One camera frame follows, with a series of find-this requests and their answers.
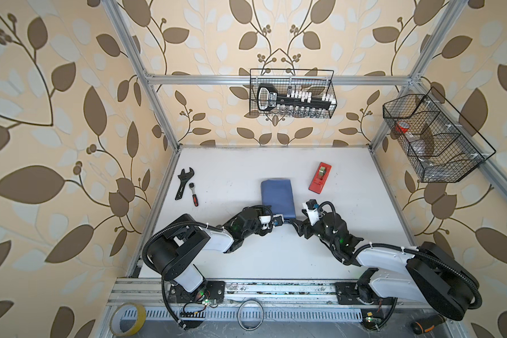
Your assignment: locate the light blue wrapping paper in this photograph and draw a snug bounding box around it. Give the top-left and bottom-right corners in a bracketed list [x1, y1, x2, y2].
[261, 178, 296, 220]

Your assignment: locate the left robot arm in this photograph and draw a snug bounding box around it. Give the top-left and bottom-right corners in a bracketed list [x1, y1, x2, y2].
[142, 205, 284, 301]

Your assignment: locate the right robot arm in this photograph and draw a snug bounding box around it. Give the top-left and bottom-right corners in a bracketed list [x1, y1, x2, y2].
[288, 211, 483, 321]

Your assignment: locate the red tape dispenser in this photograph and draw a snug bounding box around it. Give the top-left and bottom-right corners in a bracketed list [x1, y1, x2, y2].
[308, 162, 332, 194]

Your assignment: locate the black adjustable wrench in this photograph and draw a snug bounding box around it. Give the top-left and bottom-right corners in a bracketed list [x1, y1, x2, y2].
[175, 168, 194, 201]

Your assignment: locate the red white object in basket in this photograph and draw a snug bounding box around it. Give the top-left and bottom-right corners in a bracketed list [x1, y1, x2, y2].
[394, 121, 411, 135]

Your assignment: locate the black socket set tool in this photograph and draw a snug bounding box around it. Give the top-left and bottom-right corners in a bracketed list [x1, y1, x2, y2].
[253, 83, 337, 113]

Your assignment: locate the orange black screwdriver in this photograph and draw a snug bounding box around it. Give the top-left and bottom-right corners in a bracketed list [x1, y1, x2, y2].
[410, 315, 446, 335]

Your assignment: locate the yellow tape roll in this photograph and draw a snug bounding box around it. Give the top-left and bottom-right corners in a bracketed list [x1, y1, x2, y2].
[109, 303, 147, 337]

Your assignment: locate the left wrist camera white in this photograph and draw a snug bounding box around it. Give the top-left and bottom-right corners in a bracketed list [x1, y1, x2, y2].
[259, 214, 284, 227]

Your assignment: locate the back wire basket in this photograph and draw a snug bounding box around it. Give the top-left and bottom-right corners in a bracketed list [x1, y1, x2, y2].
[249, 68, 337, 119]

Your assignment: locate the wire basket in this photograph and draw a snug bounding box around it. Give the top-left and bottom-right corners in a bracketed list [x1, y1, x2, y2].
[249, 68, 337, 119]
[383, 87, 496, 183]

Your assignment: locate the right wire basket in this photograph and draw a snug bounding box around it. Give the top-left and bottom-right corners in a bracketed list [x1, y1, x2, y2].
[383, 87, 496, 183]

